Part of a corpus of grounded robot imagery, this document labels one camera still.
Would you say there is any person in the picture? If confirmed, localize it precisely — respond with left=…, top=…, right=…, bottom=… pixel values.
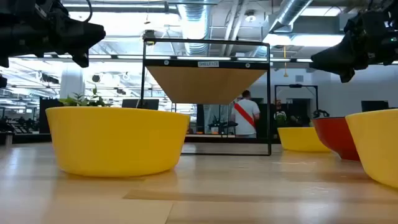
left=231, top=90, right=261, bottom=139

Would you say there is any white pillar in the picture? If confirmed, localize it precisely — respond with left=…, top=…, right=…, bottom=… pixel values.
left=60, top=67, right=85, bottom=100

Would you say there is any red floral patterned bowl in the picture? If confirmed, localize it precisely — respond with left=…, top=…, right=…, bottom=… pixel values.
left=312, top=116, right=361, bottom=162

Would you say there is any yellow hanging cord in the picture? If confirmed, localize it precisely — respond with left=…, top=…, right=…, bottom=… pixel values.
left=282, top=45, right=289, bottom=78

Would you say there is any black monitor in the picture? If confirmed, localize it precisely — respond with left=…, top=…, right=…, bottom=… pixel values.
left=361, top=100, right=389, bottom=113
left=121, top=98, right=160, bottom=110

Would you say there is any black metal background frame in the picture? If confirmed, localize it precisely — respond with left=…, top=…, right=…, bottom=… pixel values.
left=274, top=83, right=319, bottom=128

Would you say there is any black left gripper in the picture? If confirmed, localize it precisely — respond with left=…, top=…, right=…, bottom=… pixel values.
left=30, top=0, right=106, bottom=68

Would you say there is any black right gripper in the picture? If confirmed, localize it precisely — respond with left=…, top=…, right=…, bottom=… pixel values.
left=310, top=11, right=391, bottom=83

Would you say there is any silver ribbed ceiling duct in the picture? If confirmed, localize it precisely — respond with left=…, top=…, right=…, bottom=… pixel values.
left=269, top=0, right=313, bottom=34
left=177, top=0, right=212, bottom=57

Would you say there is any black frame wooden shelf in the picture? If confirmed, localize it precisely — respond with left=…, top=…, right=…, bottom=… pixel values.
left=140, top=37, right=272, bottom=156

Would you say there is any black cabinet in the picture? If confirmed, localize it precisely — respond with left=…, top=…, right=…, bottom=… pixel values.
left=39, top=98, right=65, bottom=134

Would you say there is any small green potted plant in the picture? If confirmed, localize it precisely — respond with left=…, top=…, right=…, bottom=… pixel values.
left=58, top=86, right=113, bottom=108

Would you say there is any yellow mini bowl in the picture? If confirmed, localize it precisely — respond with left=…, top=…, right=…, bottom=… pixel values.
left=45, top=106, right=191, bottom=178
left=277, top=126, right=332, bottom=153
left=345, top=108, right=398, bottom=189

